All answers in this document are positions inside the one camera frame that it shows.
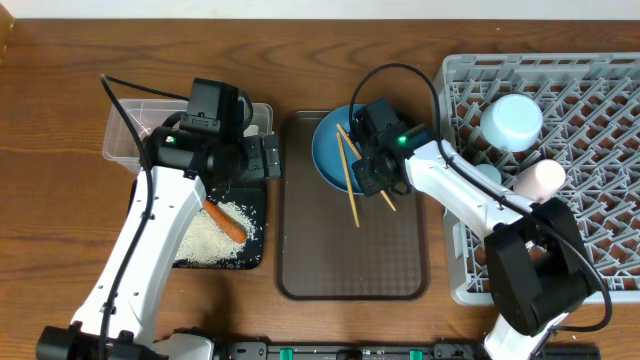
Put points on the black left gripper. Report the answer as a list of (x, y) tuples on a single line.
[(259, 162)]

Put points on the dark blue plate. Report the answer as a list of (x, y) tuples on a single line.
[(325, 148)]

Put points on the orange carrot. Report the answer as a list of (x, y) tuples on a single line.
[(229, 226)]

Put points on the light blue cup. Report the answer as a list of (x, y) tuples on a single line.
[(490, 174)]

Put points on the light blue rice bowl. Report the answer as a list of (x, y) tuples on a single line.
[(512, 123)]

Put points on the pink cup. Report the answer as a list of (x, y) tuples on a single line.
[(541, 181)]

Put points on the grey dishwasher rack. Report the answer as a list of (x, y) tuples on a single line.
[(590, 105)]

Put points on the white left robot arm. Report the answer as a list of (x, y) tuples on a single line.
[(181, 162)]

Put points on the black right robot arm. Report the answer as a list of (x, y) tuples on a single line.
[(537, 264)]

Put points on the spilled white rice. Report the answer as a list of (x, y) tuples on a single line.
[(210, 240)]

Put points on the brown serving tray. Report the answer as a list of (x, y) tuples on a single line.
[(329, 250)]

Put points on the clear plastic bin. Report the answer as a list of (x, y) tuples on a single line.
[(147, 114)]

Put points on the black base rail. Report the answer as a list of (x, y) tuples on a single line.
[(350, 351)]

